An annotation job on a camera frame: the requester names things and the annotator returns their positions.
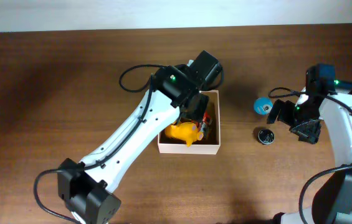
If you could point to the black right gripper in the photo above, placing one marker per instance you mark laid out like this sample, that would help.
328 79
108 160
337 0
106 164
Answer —
309 134

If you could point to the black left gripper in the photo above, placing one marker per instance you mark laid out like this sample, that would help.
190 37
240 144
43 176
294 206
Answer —
200 112

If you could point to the yellow toy figure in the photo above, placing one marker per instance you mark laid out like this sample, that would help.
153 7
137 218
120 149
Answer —
187 132

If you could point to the red toy monster truck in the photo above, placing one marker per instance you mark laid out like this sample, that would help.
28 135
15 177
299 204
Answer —
205 126

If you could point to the white cardboard box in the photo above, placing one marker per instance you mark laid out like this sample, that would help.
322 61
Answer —
209 146

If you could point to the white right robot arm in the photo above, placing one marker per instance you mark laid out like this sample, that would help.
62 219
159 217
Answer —
327 196

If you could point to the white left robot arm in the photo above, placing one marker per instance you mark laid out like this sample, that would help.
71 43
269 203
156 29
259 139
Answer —
87 186

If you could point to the blue egg-shaped toy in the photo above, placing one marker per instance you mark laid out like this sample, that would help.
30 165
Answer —
263 106

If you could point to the black round wheel toy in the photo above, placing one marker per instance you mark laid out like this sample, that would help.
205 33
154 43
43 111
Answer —
265 136

